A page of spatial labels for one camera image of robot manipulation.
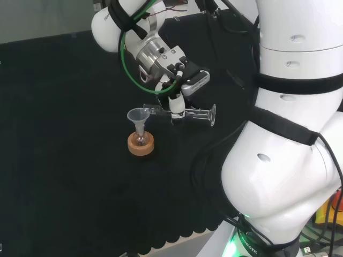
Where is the pale board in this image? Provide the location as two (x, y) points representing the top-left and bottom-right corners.
(117, 217), (243, 257)

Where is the clear plastic funnel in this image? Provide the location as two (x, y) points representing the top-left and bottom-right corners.
(126, 108), (151, 134)

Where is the black bench cloth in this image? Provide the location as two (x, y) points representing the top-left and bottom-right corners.
(0, 12), (269, 255)

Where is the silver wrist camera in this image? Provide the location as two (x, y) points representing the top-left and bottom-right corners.
(181, 70), (211, 96)

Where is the yellow stop button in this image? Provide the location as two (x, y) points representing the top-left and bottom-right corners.
(314, 187), (343, 231)

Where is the glass round-bottom flask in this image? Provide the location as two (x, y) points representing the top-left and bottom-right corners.
(133, 127), (148, 147)

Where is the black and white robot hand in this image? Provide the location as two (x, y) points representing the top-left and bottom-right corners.
(154, 61), (208, 126)

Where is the clear graduated cylinder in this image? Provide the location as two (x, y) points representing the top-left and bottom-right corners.
(143, 103), (217, 127)

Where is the green cable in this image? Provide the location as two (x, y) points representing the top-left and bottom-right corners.
(120, 0), (183, 95)

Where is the cork ring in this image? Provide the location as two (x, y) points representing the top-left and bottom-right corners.
(128, 132), (155, 156)

